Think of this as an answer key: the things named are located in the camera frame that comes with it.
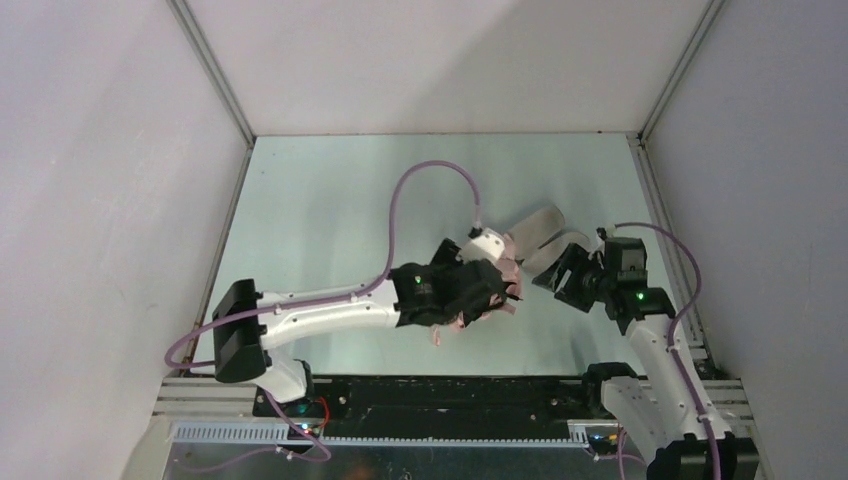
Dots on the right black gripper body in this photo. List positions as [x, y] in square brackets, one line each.
[569, 277]

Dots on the right controller board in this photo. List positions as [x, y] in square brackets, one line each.
[604, 446]

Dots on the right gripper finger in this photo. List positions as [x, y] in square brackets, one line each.
[556, 275]
[573, 293]

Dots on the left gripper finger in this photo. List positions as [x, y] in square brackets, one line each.
[506, 303]
[510, 285]

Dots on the left controller board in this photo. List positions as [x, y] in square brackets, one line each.
[303, 432]

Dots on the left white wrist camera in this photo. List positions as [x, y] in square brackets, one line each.
[484, 244]

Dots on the controller board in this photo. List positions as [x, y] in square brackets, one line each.
[303, 432]
[604, 446]

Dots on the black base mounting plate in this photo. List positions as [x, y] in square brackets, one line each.
[442, 408]

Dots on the white oval storage case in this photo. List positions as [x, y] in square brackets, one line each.
[541, 238]

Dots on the aluminium frame rail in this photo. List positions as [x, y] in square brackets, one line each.
[217, 411]

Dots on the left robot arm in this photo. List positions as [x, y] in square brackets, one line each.
[251, 324]

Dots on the pink folding umbrella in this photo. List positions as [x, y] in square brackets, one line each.
[509, 268]

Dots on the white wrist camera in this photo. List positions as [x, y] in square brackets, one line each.
[484, 244]
[602, 235]

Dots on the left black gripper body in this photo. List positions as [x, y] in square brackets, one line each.
[486, 290]

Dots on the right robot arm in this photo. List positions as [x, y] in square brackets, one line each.
[676, 427]

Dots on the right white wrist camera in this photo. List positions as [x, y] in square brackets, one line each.
[602, 235]

